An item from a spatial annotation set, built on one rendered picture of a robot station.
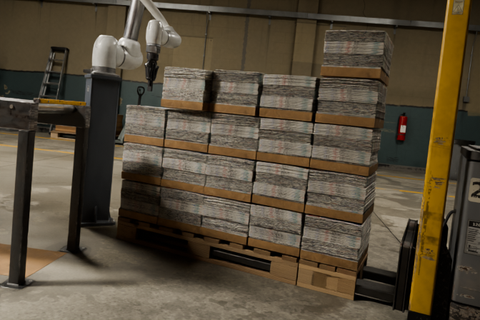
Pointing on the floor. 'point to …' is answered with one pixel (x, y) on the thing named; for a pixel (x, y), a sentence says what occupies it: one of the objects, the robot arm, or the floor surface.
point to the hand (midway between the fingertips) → (150, 86)
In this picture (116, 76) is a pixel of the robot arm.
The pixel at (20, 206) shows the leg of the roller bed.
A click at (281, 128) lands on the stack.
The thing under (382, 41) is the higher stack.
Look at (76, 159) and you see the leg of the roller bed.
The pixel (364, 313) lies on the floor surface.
